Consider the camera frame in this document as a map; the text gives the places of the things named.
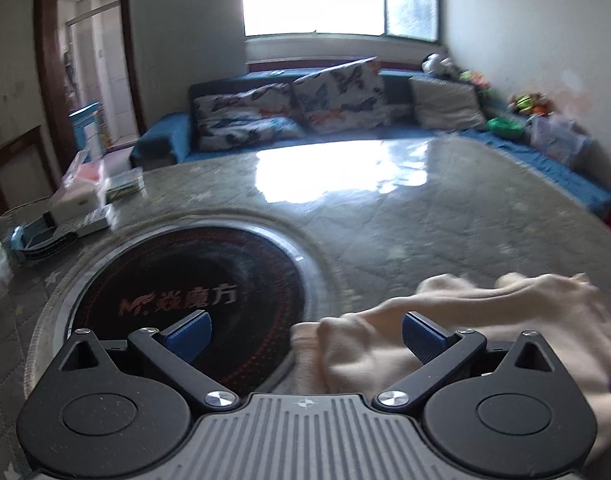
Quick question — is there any cream sweatshirt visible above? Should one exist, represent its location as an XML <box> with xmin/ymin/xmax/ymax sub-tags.
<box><xmin>291</xmin><ymin>273</ymin><xmax>611</xmax><ymax>479</ymax></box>

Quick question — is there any blue sofa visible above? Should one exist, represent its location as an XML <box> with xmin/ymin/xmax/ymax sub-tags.
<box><xmin>130</xmin><ymin>60</ymin><xmax>611</xmax><ymax>218</ymax></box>

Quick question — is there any clear plastic storage box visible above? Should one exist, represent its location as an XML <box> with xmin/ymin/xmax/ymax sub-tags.
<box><xmin>529</xmin><ymin>114</ymin><xmax>593</xmax><ymax>170</ymax></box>

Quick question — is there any quilted star tablecloth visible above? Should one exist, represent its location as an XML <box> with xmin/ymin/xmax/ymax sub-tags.
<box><xmin>0</xmin><ymin>136</ymin><xmax>611</xmax><ymax>479</ymax></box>

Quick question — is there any butterfly pillow lying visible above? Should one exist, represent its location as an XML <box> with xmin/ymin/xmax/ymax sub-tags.
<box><xmin>192</xmin><ymin>84</ymin><xmax>307</xmax><ymax>152</ymax></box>

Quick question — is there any teal black strap device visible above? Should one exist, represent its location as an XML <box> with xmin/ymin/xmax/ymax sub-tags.
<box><xmin>8</xmin><ymin>214</ymin><xmax>78</xmax><ymax>262</ymax></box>

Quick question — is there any grey plain pillow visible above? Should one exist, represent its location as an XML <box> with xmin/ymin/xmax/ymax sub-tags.
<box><xmin>409</xmin><ymin>77</ymin><xmax>485</xmax><ymax>130</ymax></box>

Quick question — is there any white tissue box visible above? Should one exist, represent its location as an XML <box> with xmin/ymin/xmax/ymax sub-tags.
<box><xmin>49</xmin><ymin>148</ymin><xmax>113</xmax><ymax>237</ymax></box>

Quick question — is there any blue white small cabinet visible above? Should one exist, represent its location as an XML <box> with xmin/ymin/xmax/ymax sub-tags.
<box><xmin>69</xmin><ymin>102</ymin><xmax>106</xmax><ymax>159</ymax></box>

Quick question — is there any panda plush toy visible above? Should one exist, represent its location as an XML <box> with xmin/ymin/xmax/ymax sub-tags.
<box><xmin>421</xmin><ymin>53</ymin><xmax>459</xmax><ymax>79</ymax></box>

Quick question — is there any green card box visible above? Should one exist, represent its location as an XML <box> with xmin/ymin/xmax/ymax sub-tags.
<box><xmin>106</xmin><ymin>167</ymin><xmax>145</xmax><ymax>204</ymax></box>

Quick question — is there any black induction cooktop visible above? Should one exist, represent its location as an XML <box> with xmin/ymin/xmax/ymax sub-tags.
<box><xmin>68</xmin><ymin>223</ymin><xmax>312</xmax><ymax>396</ymax></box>

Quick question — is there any butterfly pillow upright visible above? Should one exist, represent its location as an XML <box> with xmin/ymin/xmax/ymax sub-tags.
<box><xmin>291</xmin><ymin>58</ymin><xmax>391</xmax><ymax>134</ymax></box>

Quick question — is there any plush toys pile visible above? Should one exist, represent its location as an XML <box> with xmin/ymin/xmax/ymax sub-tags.
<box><xmin>508</xmin><ymin>92</ymin><xmax>554</xmax><ymax>116</ymax></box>

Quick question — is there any green bowl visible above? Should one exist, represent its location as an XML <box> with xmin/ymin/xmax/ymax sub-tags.
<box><xmin>487</xmin><ymin>117</ymin><xmax>526</xmax><ymax>140</ymax></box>

